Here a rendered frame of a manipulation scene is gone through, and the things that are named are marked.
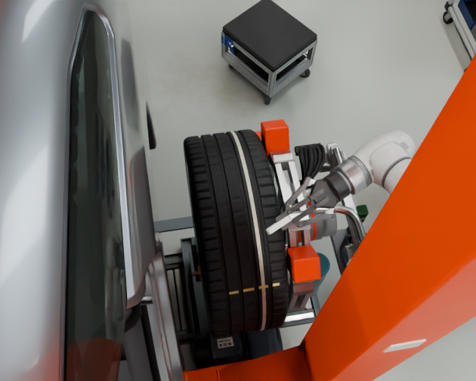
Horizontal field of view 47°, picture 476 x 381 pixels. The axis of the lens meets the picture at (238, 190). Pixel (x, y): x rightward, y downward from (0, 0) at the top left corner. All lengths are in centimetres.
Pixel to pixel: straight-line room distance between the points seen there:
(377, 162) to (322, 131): 169
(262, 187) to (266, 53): 151
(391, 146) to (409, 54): 217
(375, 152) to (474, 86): 85
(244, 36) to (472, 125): 247
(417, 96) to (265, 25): 99
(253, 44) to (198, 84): 46
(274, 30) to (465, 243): 250
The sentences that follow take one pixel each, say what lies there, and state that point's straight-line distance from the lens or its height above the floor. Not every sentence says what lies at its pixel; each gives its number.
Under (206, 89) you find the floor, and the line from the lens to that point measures 320.
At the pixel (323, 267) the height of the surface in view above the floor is 74.
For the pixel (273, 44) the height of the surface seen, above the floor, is 34.
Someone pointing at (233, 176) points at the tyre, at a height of 118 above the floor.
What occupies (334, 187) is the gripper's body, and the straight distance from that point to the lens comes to 139.
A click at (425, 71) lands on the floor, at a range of 351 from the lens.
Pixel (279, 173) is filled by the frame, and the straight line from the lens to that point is 161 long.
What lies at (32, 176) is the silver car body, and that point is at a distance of 78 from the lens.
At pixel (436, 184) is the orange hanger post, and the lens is 68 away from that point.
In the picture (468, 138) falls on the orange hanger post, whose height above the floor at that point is 205.
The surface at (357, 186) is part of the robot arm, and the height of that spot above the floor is 131.
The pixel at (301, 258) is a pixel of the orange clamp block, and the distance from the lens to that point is 149.
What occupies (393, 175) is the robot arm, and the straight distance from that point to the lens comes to 138.
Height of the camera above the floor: 251
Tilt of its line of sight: 62 degrees down
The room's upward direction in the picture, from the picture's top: 4 degrees clockwise
